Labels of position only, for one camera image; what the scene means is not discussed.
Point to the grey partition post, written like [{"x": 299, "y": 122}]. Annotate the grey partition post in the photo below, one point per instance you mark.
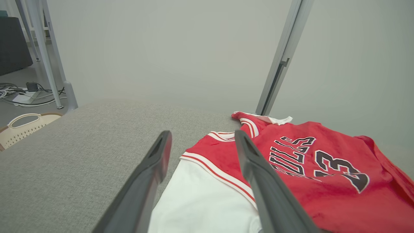
[{"x": 284, "y": 48}]

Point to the white power strip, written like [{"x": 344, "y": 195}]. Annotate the white power strip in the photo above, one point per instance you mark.
[{"x": 26, "y": 97}]

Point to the cream perforated laundry basket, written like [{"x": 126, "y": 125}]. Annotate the cream perforated laundry basket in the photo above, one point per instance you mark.
[{"x": 19, "y": 131}]

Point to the dark grey cabinet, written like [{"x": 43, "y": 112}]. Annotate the dark grey cabinet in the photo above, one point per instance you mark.
[{"x": 13, "y": 45}]

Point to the red basketball jersey white sleeves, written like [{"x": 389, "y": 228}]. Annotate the red basketball jersey white sleeves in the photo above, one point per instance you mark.
[{"x": 339, "y": 207}]

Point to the thin grey desk leg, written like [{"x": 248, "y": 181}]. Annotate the thin grey desk leg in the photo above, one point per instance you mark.
[
  {"x": 43, "y": 48},
  {"x": 27, "y": 32}
]

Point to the black power adapter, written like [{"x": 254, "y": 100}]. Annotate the black power adapter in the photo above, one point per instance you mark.
[{"x": 32, "y": 86}]

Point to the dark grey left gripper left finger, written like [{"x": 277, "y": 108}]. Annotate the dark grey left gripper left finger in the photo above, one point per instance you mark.
[{"x": 142, "y": 187}]

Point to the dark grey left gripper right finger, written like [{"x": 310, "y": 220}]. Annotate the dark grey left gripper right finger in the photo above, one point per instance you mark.
[{"x": 271, "y": 200}]

